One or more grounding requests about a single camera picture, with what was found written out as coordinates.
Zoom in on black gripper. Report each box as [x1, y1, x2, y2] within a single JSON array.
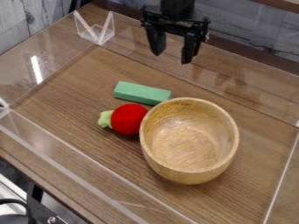
[[140, 0, 211, 64]]

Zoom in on red plush fruit green stem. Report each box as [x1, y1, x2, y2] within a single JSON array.
[[98, 103, 148, 136]]

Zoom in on green foam block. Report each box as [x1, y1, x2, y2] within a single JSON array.
[[114, 81, 172, 105]]

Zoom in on wooden bowl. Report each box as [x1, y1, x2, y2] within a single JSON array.
[[139, 97, 239, 185]]

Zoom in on clear acrylic corner bracket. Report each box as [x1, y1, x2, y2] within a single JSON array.
[[74, 10, 115, 46]]

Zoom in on clear acrylic enclosure wall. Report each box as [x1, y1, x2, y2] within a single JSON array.
[[0, 4, 299, 224]]

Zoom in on black metal table frame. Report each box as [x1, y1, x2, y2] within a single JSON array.
[[27, 183, 78, 224]]

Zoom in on black cable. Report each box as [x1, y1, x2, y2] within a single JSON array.
[[0, 198, 36, 224]]

